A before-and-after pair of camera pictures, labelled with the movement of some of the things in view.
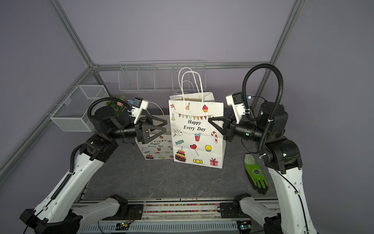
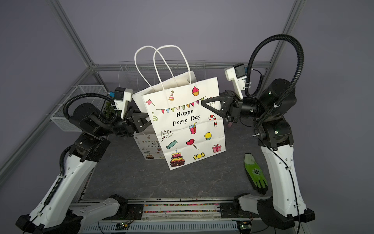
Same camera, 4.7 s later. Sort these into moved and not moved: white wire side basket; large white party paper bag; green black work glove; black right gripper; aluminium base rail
Moved: black right gripper; large white party paper bag
Not moved: green black work glove; aluminium base rail; white wire side basket
